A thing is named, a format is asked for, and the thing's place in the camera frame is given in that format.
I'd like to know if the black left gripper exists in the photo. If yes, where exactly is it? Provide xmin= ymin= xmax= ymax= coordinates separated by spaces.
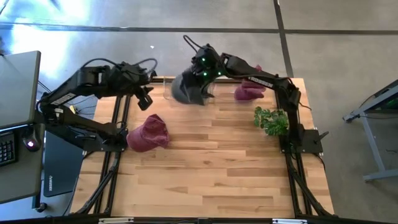
xmin=116 ymin=61 xmax=155 ymax=112

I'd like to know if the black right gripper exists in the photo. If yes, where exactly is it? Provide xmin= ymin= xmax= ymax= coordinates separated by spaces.
xmin=190 ymin=66 xmax=216 ymax=99

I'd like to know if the green baseball cap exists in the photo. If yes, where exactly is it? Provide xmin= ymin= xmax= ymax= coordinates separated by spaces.
xmin=170 ymin=66 xmax=216 ymax=107

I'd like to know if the maroon baseball cap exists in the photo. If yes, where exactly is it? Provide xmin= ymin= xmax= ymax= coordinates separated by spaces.
xmin=233 ymin=64 xmax=268 ymax=102
xmin=125 ymin=113 xmax=170 ymax=154

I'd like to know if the clear plastic bin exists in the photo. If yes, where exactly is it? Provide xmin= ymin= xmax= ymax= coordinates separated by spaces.
xmin=162 ymin=76 xmax=215 ymax=102
xmin=213 ymin=72 xmax=261 ymax=101

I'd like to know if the potted green plant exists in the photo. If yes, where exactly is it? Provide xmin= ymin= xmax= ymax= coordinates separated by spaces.
xmin=252 ymin=106 xmax=290 ymax=137

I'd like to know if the black Husky case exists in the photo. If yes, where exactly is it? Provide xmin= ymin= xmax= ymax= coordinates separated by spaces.
xmin=42 ymin=130 xmax=86 ymax=198

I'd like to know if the black computer mouse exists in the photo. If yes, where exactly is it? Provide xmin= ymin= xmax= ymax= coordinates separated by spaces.
xmin=22 ymin=132 xmax=42 ymax=153

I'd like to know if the grey monitor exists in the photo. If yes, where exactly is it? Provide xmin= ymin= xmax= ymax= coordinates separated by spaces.
xmin=0 ymin=50 xmax=42 ymax=130

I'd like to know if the black keyboard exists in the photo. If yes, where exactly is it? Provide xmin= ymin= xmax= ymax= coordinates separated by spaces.
xmin=0 ymin=130 xmax=17 ymax=167

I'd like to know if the grey side desk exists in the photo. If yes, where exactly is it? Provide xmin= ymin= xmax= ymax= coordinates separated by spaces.
xmin=0 ymin=122 xmax=47 ymax=205

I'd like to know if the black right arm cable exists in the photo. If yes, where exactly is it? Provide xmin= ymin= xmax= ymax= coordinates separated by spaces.
xmin=182 ymin=34 xmax=203 ymax=55

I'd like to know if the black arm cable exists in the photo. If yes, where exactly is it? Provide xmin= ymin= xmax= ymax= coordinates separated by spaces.
xmin=80 ymin=57 xmax=159 ymax=77
xmin=182 ymin=34 xmax=203 ymax=55

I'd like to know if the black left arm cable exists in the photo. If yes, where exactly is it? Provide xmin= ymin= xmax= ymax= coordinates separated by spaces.
xmin=80 ymin=57 xmax=159 ymax=77

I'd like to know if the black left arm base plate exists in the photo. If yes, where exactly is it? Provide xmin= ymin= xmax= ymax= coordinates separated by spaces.
xmin=83 ymin=128 xmax=129 ymax=153

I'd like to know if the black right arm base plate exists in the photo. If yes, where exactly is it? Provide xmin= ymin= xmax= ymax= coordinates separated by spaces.
xmin=280 ymin=128 xmax=330 ymax=154

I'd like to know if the silver bracket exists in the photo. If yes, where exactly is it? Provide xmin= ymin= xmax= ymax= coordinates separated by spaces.
xmin=272 ymin=218 xmax=308 ymax=224
xmin=98 ymin=217 xmax=135 ymax=224

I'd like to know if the black table frame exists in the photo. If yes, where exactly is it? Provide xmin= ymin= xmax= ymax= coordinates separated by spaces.
xmin=70 ymin=77 xmax=335 ymax=222

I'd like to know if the grey metal table frame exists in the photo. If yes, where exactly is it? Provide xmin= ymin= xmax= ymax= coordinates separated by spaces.
xmin=342 ymin=78 xmax=398 ymax=183

